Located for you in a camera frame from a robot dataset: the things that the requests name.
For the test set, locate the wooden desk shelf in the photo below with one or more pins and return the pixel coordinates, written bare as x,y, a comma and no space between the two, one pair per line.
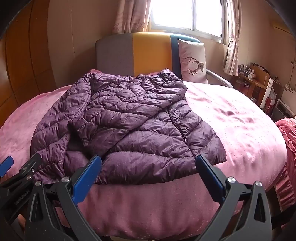
255,83

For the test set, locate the pink curtain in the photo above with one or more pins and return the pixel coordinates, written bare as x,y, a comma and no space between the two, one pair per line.
132,16
231,60

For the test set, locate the orange wooden wardrobe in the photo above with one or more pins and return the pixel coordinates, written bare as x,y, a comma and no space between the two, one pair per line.
26,69

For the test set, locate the purple quilted down jacket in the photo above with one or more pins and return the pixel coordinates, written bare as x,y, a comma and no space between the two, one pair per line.
141,127

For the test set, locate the deer print pillow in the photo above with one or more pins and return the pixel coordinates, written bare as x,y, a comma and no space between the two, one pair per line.
192,61

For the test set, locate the grey metal bed rail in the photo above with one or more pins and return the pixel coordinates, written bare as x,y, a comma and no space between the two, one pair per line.
220,79

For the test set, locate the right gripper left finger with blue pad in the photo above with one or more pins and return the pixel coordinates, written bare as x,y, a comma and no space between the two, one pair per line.
53,213

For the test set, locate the bedroom window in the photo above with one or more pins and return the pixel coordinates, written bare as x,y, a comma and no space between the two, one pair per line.
205,19

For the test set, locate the grey yellow blue headboard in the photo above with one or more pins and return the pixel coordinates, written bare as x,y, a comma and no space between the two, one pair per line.
132,54

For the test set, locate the grey bedside cabinet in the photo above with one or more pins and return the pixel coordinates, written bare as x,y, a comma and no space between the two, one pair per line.
281,111

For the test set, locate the red paper bag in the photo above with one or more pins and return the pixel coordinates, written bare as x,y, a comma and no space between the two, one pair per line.
269,104

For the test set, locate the pink bed cover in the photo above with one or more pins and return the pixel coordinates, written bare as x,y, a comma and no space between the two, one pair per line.
255,151

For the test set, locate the pink left curtain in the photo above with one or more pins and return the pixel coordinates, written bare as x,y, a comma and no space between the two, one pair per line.
132,16

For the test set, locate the pink right curtain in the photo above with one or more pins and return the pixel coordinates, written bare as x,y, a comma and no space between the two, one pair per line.
231,60

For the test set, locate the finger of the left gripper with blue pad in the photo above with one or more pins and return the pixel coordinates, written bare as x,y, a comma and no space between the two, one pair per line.
6,165
16,191

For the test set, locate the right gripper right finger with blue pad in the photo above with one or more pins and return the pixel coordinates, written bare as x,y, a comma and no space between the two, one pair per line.
254,222

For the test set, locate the red ruffled bedding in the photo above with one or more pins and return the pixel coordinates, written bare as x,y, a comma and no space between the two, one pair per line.
285,186

